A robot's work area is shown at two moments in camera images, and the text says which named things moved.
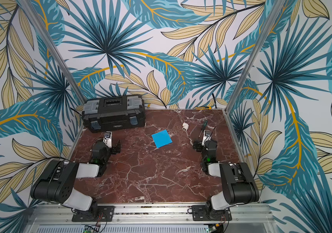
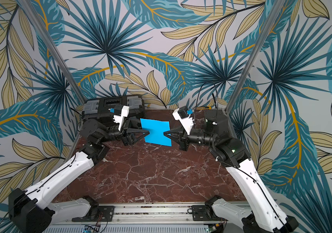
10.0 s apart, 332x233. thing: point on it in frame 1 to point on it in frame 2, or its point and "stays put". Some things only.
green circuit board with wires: (92, 228) stays put
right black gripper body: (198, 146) to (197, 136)
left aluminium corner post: (54, 52) stays put
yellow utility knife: (203, 108) stays put
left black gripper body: (113, 150) to (113, 133)
